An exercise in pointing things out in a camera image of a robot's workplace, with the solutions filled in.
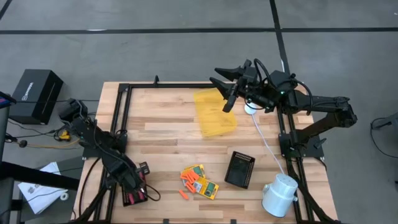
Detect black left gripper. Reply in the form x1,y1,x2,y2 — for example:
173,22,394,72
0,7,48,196
106,161,151,195

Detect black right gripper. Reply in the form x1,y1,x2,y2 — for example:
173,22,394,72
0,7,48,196
209,65,277,113

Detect red-handled pliers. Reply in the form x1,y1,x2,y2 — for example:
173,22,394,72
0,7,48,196
123,170,147,205

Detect black mesh basket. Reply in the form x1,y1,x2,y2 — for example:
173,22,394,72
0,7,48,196
120,167,149,207
224,151,256,190

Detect yellow translucent plastic bin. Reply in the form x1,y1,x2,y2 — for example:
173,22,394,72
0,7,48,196
193,88,238,138

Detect black desk beam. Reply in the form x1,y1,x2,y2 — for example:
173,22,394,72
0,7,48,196
0,161,80,191

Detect white paper sheets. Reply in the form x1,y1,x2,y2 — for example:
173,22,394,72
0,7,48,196
17,161,68,215

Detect white cylindrical lamp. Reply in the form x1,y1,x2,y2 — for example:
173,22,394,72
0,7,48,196
261,173,299,218

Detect black cardboard box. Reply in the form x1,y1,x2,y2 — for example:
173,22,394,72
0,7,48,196
8,68,64,125

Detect black blue device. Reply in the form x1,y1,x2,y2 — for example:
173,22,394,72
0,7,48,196
0,91,17,110

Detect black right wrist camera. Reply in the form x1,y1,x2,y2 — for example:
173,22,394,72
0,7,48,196
243,58,259,80

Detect white round cable switch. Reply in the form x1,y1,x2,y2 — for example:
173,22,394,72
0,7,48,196
244,102,259,116

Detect black aluminium table frame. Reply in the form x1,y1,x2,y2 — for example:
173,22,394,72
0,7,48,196
70,74,342,224

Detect white power cable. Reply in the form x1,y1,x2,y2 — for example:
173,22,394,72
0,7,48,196
250,112,285,175

